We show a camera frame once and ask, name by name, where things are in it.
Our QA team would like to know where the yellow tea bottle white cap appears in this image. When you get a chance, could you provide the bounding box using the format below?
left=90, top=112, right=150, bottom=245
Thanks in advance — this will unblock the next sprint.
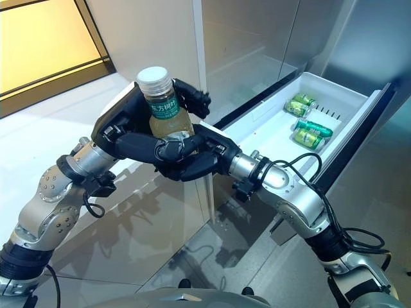
left=135, top=66, right=197, bottom=155

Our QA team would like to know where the white fridge drawer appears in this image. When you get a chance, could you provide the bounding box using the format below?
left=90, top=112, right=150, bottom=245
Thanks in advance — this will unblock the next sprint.
left=213, top=72, right=398, bottom=193

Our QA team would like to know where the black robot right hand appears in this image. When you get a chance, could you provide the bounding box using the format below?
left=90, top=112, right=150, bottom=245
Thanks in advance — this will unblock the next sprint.
left=153, top=124, right=242, bottom=183

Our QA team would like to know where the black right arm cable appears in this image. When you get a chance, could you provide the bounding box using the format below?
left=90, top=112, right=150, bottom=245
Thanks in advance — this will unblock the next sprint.
left=266, top=152, right=392, bottom=267

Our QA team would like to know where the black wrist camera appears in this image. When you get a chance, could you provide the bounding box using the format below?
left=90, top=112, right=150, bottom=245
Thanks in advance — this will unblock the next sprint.
left=232, top=179, right=258, bottom=203
left=80, top=171, right=116, bottom=198

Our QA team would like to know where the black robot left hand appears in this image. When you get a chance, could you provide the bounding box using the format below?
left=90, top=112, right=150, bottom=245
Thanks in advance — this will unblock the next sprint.
left=91, top=76, right=213, bottom=164

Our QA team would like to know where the grey side cabinet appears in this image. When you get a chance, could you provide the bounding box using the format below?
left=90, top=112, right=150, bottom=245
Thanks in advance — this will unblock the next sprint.
left=317, top=0, right=411, bottom=97

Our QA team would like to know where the orange window black frame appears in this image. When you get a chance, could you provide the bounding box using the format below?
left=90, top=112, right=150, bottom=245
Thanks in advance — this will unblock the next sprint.
left=0, top=0, right=116, bottom=119

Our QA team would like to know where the grey robot torso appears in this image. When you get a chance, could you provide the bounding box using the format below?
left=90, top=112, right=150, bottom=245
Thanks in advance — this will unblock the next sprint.
left=121, top=287, right=270, bottom=308

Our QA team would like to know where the stainless steel fridge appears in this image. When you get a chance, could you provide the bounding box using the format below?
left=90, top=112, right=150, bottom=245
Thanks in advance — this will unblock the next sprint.
left=198, top=0, right=351, bottom=248

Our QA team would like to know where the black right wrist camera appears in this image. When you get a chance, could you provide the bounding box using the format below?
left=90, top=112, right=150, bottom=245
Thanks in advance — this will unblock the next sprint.
left=232, top=179, right=258, bottom=203

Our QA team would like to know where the tall white cabinet panel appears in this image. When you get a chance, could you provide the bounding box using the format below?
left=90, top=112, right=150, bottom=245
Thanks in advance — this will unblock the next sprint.
left=86, top=0, right=216, bottom=225

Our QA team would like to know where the white counter cabinet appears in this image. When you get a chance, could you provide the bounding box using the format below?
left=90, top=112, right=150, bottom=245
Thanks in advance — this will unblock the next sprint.
left=0, top=72, right=213, bottom=308

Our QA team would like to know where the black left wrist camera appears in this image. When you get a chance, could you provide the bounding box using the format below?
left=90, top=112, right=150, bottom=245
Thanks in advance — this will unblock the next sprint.
left=80, top=171, right=116, bottom=198

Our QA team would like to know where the steel lower fridge drawer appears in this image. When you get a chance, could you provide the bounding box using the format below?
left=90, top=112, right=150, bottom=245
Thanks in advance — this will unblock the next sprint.
left=269, top=214, right=309, bottom=247

